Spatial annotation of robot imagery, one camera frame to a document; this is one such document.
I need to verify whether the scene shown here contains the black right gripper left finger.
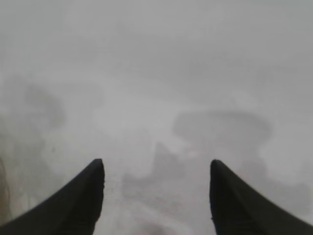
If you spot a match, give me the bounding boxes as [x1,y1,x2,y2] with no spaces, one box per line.
[0,158,106,235]

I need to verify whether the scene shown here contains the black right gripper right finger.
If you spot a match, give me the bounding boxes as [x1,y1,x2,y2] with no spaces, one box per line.
[209,159,313,235]

